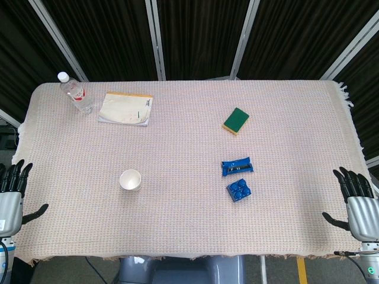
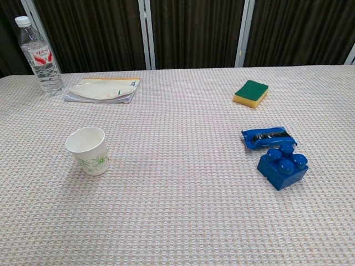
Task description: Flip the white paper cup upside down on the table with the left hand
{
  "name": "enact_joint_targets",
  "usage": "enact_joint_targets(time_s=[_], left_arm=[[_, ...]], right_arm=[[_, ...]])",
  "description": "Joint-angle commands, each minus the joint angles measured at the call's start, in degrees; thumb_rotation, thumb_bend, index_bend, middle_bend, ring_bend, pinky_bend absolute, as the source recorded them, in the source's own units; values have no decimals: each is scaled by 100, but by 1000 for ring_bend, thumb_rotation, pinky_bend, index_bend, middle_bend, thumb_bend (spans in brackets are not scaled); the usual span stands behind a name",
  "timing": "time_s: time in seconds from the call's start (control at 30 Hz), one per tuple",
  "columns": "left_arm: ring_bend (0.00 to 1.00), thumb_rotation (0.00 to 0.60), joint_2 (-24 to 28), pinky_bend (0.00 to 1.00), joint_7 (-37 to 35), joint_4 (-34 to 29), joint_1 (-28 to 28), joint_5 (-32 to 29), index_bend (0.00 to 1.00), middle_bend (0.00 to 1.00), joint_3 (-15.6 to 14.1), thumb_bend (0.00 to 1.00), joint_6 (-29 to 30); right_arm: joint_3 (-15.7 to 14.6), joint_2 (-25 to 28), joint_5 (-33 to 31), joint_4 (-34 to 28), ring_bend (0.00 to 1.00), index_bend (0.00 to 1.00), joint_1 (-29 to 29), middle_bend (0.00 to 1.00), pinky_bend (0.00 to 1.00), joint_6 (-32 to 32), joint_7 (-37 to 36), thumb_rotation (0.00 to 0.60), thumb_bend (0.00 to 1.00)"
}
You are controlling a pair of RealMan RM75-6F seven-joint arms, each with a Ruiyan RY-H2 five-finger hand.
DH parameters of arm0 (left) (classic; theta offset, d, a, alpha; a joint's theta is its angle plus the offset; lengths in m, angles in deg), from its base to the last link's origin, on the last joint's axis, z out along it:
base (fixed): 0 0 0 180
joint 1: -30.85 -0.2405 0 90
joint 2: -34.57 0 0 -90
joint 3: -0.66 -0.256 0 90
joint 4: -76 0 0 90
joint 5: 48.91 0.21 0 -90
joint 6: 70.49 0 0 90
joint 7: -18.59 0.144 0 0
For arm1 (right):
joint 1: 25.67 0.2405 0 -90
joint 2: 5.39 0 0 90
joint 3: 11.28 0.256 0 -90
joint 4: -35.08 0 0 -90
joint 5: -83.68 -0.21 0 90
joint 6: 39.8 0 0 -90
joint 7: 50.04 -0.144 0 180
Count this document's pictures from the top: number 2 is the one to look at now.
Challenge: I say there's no white paper cup green print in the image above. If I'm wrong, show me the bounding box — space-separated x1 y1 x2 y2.
65 126 110 176

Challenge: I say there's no beige woven tablecloth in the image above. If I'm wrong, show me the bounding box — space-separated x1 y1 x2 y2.
0 65 355 266

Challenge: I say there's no green and yellow sponge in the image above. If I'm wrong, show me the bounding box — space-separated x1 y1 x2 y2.
232 80 270 110

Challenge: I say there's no worn paper notepad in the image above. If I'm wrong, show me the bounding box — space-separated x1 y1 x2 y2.
64 78 141 105

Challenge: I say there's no blue snack wrapper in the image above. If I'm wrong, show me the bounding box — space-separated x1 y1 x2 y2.
241 126 299 151

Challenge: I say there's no black curtain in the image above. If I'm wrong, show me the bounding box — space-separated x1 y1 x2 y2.
0 0 355 79

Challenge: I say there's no blue toy building block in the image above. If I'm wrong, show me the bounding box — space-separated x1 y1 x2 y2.
256 143 310 191

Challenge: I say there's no clear plastic water bottle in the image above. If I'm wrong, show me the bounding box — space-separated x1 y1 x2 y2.
14 16 65 96

